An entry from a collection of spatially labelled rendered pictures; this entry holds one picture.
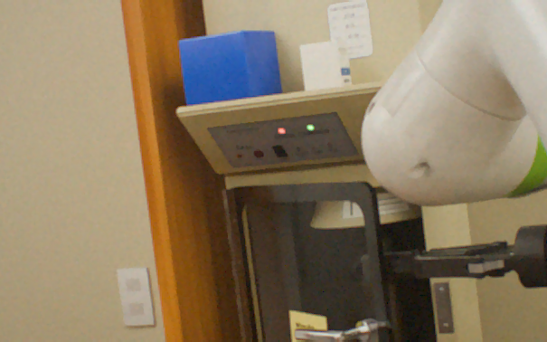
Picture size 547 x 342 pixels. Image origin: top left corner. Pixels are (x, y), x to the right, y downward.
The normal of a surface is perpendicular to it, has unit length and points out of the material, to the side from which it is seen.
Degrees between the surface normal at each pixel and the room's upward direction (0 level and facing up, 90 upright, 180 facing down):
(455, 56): 94
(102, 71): 90
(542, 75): 66
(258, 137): 135
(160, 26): 90
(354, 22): 90
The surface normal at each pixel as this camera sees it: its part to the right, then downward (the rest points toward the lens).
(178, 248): 0.90, -0.09
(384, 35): -0.43, 0.10
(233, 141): -0.22, 0.77
